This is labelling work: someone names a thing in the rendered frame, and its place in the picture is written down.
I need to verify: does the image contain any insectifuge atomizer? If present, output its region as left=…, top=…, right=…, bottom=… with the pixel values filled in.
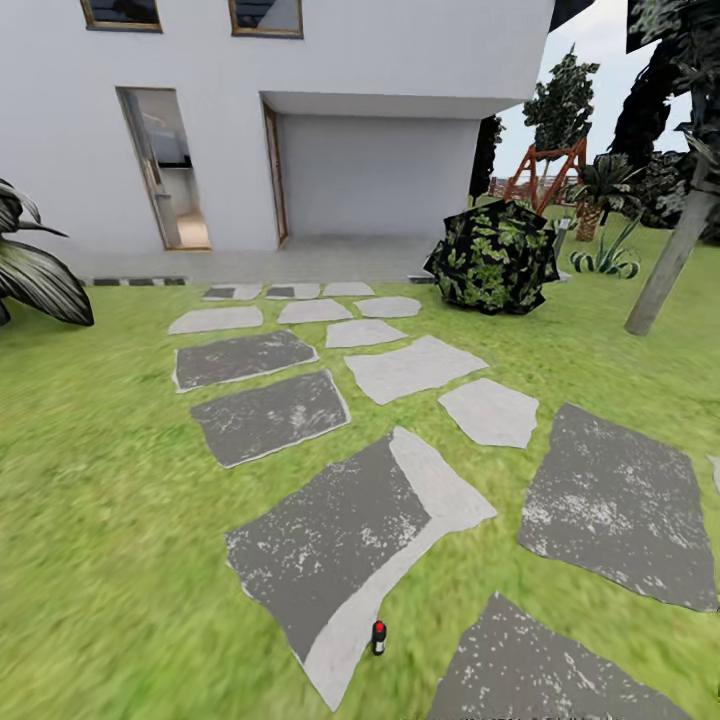
left=370, top=624, right=388, bottom=656

